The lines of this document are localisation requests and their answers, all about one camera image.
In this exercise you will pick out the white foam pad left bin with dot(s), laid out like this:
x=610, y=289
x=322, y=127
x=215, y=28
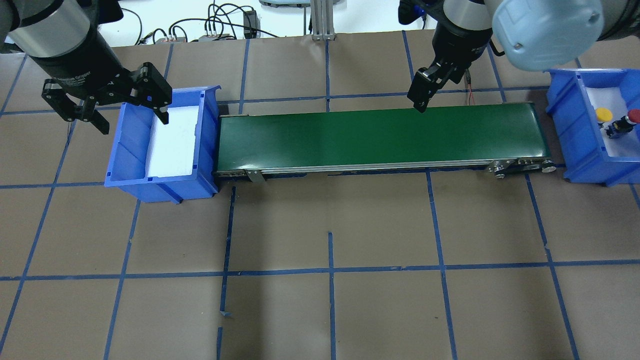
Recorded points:
x=170, y=152

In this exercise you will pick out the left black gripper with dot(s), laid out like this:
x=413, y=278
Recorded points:
x=80, y=62

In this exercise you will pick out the black power adapter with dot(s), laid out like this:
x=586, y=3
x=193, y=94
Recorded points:
x=250, y=24

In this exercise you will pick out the green conveyor belt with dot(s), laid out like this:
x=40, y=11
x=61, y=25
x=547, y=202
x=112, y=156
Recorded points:
x=504, y=139

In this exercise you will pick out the blue bin left side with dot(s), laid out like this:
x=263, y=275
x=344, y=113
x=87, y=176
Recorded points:
x=126, y=168

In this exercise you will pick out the blue bin right side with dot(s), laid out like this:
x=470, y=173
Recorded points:
x=583, y=148

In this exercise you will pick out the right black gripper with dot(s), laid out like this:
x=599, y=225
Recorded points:
x=459, y=41

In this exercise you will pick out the white foam pad bin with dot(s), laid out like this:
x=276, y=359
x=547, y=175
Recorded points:
x=170, y=152
x=611, y=98

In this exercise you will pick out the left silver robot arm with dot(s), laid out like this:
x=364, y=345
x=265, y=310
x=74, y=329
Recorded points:
x=62, y=37

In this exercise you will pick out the yellow push button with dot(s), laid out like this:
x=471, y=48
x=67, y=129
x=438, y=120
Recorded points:
x=603, y=115

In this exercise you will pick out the aluminium frame post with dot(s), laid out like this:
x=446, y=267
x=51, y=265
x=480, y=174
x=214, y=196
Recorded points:
x=322, y=20

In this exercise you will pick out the white foam pad right bin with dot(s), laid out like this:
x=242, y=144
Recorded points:
x=611, y=98

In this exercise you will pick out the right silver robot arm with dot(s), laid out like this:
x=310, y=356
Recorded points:
x=535, y=35

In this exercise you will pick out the blue bin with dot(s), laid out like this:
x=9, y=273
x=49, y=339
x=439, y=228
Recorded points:
x=583, y=148
x=126, y=168

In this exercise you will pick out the red push button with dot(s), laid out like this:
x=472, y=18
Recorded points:
x=625, y=125

